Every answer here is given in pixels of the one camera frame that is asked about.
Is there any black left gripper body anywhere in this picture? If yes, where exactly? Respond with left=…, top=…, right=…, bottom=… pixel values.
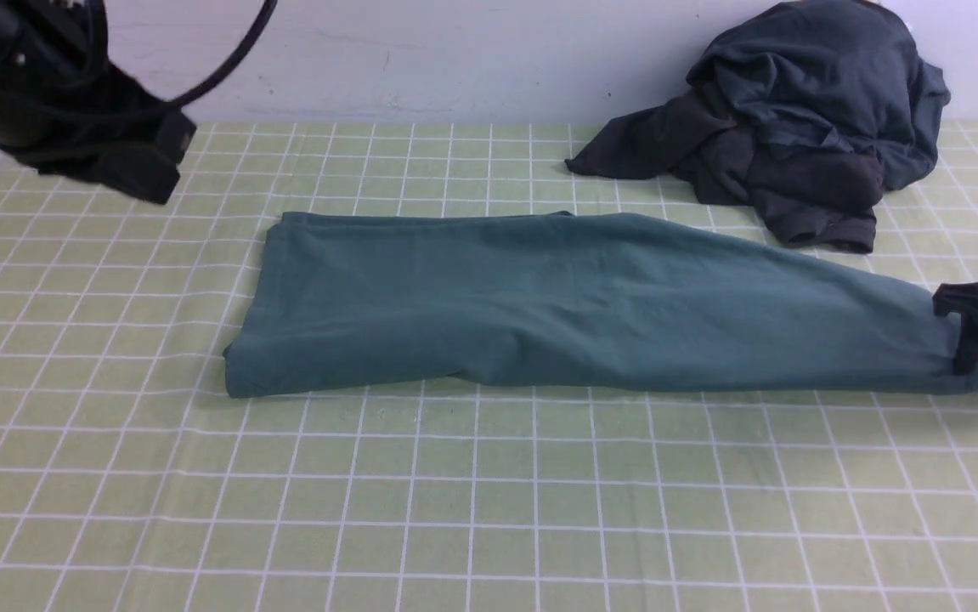
left=9, top=76, right=198, bottom=206

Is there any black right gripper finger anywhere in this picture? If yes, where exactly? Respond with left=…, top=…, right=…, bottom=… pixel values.
left=932, top=282, right=978, bottom=376

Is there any green long-sleeve shirt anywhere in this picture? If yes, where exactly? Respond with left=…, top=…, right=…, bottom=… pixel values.
left=223, top=212, right=978, bottom=399

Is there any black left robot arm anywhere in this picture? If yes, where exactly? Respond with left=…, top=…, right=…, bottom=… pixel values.
left=0, top=1, right=197, bottom=205

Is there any dark grey crumpled garment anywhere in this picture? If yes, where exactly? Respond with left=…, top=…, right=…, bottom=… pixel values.
left=565, top=1, right=951, bottom=254

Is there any green checkered tablecloth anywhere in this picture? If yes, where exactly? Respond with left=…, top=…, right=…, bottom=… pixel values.
left=0, top=122, right=978, bottom=611

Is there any black left camera cable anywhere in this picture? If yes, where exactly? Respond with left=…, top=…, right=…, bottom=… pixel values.
left=0, top=0, right=279, bottom=116

